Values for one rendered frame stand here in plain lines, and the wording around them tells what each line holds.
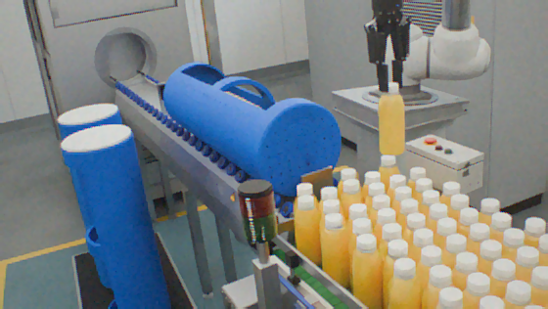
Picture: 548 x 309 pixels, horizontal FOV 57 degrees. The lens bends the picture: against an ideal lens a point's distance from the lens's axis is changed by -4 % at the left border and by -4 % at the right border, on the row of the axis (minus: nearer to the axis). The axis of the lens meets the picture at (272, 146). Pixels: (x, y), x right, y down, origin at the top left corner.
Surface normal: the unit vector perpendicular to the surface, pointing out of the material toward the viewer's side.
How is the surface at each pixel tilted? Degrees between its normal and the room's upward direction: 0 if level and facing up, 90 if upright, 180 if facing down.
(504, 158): 90
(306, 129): 90
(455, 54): 103
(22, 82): 90
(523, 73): 90
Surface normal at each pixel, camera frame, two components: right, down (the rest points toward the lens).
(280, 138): 0.48, 0.27
